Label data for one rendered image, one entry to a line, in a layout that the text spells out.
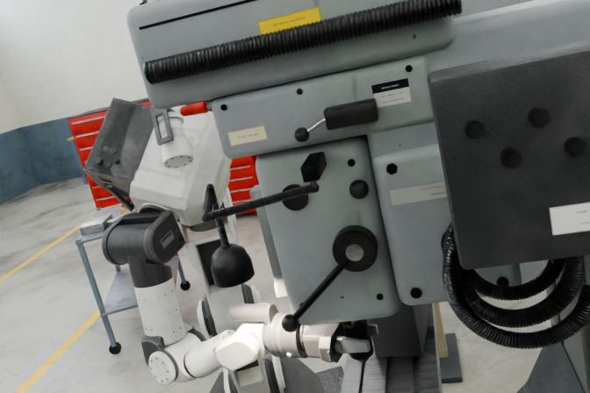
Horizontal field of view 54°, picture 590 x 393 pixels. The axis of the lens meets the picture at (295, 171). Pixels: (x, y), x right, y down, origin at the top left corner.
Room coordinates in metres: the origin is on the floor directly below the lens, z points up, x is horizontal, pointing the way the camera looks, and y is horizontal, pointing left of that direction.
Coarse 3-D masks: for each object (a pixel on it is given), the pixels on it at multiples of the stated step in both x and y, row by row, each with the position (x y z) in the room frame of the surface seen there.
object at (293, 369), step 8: (280, 360) 2.03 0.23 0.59; (288, 360) 2.05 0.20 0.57; (296, 360) 2.04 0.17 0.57; (288, 368) 1.99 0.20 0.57; (296, 368) 1.98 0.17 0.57; (304, 368) 1.97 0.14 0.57; (288, 376) 1.94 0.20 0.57; (296, 376) 1.93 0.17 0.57; (304, 376) 1.91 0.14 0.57; (312, 376) 1.90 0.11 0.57; (216, 384) 2.00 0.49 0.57; (288, 384) 1.89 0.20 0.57; (296, 384) 1.88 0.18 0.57; (304, 384) 1.87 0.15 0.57; (312, 384) 1.85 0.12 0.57; (320, 384) 1.84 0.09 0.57; (216, 392) 1.95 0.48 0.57; (224, 392) 1.93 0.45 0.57; (288, 392) 1.84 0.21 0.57; (296, 392) 1.83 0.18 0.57; (304, 392) 1.82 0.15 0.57; (312, 392) 1.81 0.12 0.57; (320, 392) 1.80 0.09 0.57
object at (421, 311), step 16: (400, 304) 1.29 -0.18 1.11; (368, 320) 1.32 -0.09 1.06; (384, 320) 1.30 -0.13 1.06; (400, 320) 1.29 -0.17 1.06; (416, 320) 1.28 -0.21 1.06; (384, 336) 1.31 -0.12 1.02; (400, 336) 1.29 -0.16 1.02; (416, 336) 1.28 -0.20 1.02; (384, 352) 1.31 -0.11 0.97; (400, 352) 1.29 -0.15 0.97; (416, 352) 1.28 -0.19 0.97
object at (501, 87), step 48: (576, 48) 0.55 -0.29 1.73; (432, 96) 0.57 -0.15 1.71; (480, 96) 0.55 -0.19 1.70; (528, 96) 0.54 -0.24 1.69; (576, 96) 0.53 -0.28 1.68; (480, 144) 0.56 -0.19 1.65; (528, 144) 0.54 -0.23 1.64; (576, 144) 0.52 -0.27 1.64; (480, 192) 0.56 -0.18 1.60; (528, 192) 0.55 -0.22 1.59; (576, 192) 0.54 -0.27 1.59; (480, 240) 0.56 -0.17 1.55; (528, 240) 0.55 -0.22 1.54; (576, 240) 0.54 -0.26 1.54
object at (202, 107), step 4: (192, 104) 1.12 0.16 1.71; (196, 104) 1.12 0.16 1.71; (200, 104) 1.11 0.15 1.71; (204, 104) 1.11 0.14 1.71; (208, 104) 1.11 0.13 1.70; (184, 108) 1.12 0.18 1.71; (188, 108) 1.12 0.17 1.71; (192, 108) 1.12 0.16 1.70; (196, 108) 1.11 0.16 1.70; (200, 108) 1.11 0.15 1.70; (204, 108) 1.11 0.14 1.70; (208, 108) 1.11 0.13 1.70; (180, 112) 1.13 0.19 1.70; (184, 112) 1.12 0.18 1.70; (188, 112) 1.12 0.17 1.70; (192, 112) 1.12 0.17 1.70; (196, 112) 1.12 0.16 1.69; (200, 112) 1.12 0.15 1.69; (204, 112) 1.12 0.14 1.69; (184, 116) 1.13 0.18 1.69
